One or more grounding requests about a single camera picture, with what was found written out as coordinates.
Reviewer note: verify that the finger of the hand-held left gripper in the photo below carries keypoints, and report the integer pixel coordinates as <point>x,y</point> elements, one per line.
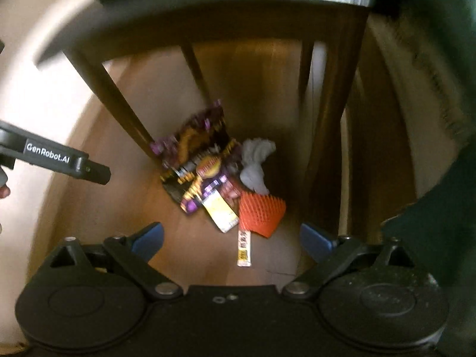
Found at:
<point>98,173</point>

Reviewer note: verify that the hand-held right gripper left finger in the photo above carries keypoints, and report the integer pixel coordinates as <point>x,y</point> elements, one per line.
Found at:
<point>148,241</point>

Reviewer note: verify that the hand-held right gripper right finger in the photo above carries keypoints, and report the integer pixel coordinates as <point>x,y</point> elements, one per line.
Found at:
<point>316,241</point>

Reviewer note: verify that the orange spiky plastic piece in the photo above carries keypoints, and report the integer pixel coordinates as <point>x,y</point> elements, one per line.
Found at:
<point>262,214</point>

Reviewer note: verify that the small stick packet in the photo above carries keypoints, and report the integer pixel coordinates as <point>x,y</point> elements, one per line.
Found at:
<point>244,247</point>

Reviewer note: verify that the yellow snack packet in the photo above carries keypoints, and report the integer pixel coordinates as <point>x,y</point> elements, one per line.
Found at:
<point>221,212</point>

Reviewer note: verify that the purple chip bag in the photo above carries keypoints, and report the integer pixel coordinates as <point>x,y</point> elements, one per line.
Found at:
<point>197,156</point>

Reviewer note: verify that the white tissue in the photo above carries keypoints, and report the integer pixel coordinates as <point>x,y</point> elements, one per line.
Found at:
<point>254,163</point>

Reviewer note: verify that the person's left hand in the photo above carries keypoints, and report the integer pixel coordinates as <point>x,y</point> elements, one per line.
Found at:
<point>3,192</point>

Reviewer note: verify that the teal plaid blanket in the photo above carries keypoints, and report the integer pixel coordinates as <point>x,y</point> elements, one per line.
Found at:
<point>438,249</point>

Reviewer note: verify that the pale bed sheet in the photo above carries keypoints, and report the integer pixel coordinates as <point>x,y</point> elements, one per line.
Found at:
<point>409,100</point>

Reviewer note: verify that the wooden chair black seat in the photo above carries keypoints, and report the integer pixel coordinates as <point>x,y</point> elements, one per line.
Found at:
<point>223,18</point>

